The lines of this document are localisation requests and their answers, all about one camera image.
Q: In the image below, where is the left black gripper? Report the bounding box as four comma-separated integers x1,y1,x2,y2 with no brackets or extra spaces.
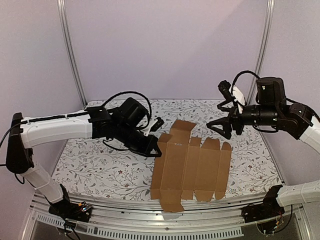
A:
115,121,162,158

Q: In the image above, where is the brown cardboard box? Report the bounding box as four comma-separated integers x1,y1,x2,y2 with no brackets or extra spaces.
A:
150,119,232,213

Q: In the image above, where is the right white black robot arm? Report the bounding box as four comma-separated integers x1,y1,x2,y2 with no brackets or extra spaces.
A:
206,77,320,218

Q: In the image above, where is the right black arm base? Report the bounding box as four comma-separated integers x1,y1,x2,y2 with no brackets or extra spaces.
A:
241,185,285,223

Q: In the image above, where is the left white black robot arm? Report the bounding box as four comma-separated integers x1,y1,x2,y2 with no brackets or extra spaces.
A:
4,97,163,217

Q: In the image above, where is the floral patterned table mat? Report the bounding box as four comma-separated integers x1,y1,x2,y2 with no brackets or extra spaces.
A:
52,99,282,201

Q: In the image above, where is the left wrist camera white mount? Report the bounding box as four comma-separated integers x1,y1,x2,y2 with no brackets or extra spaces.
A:
140,117,164,137

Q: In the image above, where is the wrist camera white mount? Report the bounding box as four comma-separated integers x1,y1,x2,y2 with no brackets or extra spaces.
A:
140,117,164,137
218,80,246,109

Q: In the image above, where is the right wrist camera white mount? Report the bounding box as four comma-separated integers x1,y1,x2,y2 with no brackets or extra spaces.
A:
218,80,246,109

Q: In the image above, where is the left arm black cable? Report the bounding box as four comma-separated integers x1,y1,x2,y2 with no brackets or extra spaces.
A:
102,90,153,151

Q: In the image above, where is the aluminium front rail frame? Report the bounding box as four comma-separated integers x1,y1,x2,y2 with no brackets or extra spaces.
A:
21,192,307,240

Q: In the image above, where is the right aluminium corner post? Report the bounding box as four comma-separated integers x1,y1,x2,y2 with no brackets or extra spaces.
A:
247,0,275,104

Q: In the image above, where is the aluminium corner post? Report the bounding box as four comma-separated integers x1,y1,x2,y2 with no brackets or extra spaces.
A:
56,0,88,107
247,0,275,104

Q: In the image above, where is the left aluminium corner post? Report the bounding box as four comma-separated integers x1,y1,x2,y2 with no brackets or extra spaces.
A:
56,0,88,107

